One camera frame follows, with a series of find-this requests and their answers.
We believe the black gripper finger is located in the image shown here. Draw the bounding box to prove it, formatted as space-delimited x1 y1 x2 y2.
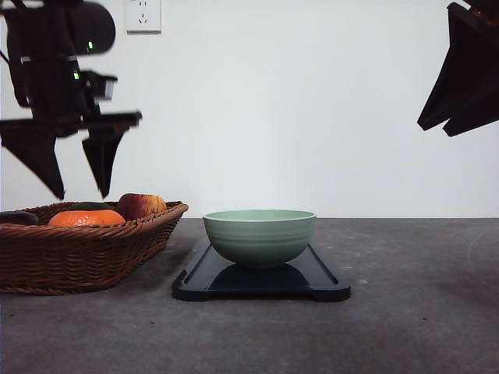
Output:
417 2 499 130
443 78 499 137

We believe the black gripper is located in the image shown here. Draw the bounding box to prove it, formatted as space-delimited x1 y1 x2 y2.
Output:
0 56 142 199

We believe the light green bowl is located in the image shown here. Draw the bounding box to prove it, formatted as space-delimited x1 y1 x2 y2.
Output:
203 209 317 267

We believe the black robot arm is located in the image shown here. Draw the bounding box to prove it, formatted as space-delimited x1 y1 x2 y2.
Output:
0 0 143 199

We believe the brown wicker basket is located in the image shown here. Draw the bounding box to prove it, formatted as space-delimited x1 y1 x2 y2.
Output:
0 201 189 295

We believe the green avocado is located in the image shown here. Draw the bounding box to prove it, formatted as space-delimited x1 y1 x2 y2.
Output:
67 202 115 211

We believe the orange mandarin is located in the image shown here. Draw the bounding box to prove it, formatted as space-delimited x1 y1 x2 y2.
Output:
48 210 126 227

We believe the red yellow apple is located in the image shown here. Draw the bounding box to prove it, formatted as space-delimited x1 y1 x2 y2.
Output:
119 193 167 220

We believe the dark purple plum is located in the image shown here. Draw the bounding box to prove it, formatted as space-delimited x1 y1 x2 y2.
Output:
0 211 39 225

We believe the dark teal rectangular tray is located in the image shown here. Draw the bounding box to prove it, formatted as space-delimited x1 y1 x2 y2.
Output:
172 244 352 301

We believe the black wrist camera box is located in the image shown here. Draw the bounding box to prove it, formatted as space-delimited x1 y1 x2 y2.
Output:
80 71 118 103

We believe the white wall socket left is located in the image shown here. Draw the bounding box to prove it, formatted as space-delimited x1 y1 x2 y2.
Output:
125 0 162 37

